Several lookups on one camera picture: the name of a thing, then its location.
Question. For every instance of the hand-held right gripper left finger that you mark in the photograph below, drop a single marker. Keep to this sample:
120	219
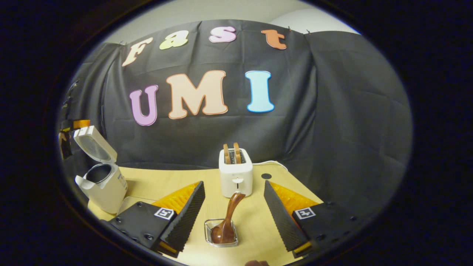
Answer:
184	221

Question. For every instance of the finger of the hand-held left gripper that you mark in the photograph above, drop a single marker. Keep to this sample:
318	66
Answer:
81	123

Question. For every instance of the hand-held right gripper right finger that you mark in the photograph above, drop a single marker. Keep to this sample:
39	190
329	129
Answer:
282	221

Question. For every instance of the brown wooden spoon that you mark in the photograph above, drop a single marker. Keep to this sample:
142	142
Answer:
225	225

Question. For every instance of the white rice cooker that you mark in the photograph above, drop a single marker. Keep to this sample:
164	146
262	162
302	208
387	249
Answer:
107	188

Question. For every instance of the black table grommet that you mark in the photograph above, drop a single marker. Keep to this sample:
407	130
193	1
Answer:
266	176

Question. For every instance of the white toaster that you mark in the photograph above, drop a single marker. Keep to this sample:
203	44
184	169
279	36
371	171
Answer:
236	177

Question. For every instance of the toasted bread slice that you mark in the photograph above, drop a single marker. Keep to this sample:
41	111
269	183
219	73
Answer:
227	155
237	154

